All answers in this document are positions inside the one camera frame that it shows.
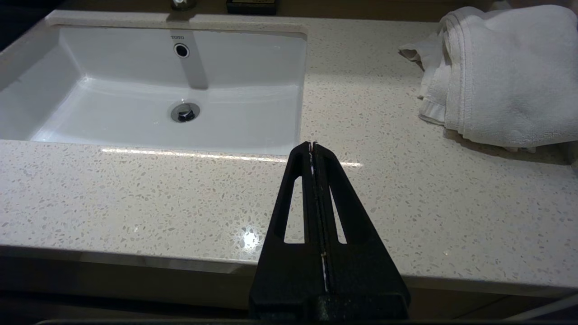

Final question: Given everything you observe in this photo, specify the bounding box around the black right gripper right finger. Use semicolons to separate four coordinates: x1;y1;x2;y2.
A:
312;141;410;319

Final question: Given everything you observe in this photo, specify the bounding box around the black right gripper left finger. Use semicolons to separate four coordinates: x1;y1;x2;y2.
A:
248;142;325;320

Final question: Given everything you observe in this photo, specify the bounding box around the chrome drain plug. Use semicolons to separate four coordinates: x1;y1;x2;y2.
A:
170;102;200;123

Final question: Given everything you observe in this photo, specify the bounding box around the white sink basin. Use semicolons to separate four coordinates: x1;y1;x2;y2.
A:
0;10;308;157

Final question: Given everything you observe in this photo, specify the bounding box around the white towel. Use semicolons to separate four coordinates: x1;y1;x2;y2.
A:
398;5;578;153

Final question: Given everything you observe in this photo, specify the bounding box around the black soap dish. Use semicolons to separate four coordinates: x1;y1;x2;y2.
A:
226;0;279;15

